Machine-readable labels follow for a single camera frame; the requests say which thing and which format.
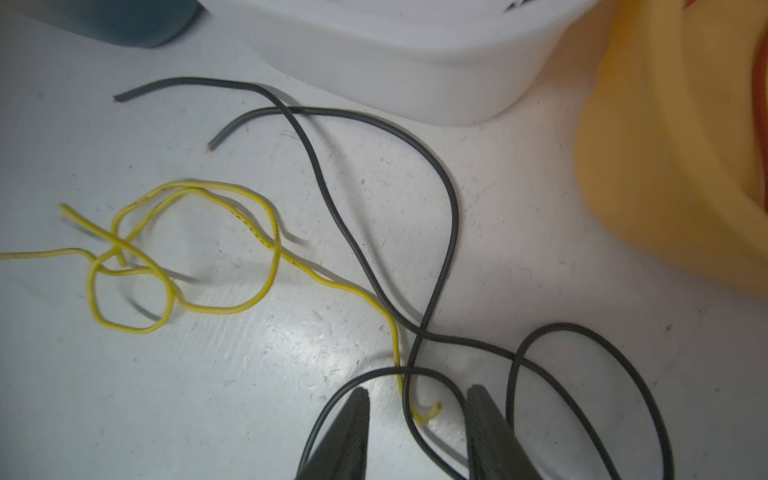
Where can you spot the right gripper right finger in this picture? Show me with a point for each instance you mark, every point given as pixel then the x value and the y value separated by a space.
pixel 493 450

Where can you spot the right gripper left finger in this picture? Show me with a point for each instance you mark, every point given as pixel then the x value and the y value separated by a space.
pixel 342 453

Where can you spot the white tray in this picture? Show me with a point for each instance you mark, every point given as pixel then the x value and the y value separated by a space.
pixel 442 63

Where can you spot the dark teal tray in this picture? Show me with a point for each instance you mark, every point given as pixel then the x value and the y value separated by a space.
pixel 128 23

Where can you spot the yellow tray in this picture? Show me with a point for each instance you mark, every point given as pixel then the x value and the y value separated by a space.
pixel 667 154

